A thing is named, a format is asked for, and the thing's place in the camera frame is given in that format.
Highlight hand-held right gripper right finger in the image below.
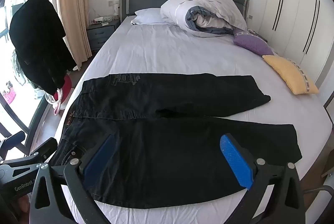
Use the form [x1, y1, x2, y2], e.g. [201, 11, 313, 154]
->
[220, 134, 306, 224]

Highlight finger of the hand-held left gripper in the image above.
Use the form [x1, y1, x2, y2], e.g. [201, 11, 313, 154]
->
[7, 138, 58, 171]
[0, 131, 27, 160]

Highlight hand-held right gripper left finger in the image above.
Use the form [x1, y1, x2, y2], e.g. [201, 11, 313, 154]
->
[29, 134, 116, 224]

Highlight black pants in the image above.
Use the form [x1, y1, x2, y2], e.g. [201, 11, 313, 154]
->
[49, 73, 302, 210]

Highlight pink and white hanger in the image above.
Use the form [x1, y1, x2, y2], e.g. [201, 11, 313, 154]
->
[44, 88, 65, 116]

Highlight red stool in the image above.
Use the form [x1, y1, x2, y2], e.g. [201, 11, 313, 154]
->
[53, 75, 72, 105]

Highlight black hanging garment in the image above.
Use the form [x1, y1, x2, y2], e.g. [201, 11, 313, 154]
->
[9, 0, 76, 92]

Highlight yellow pillow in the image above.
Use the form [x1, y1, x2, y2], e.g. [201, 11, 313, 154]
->
[262, 55, 319, 95]

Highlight brown wooden furniture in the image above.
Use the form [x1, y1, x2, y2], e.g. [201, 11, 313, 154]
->
[321, 97, 334, 178]

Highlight purple pillow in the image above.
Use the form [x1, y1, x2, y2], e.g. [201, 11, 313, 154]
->
[233, 28, 274, 56]

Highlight bed with white sheet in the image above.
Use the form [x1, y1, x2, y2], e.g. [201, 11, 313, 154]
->
[53, 15, 334, 224]

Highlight grey nightstand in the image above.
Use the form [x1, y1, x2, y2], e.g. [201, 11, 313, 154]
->
[86, 21, 120, 52]

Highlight beige curtain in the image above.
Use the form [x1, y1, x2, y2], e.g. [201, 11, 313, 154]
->
[53, 0, 92, 71]

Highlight white pillow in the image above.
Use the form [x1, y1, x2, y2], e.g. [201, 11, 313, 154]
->
[130, 8, 171, 25]

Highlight white wire rack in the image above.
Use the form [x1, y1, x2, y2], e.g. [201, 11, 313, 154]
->
[87, 8, 113, 25]

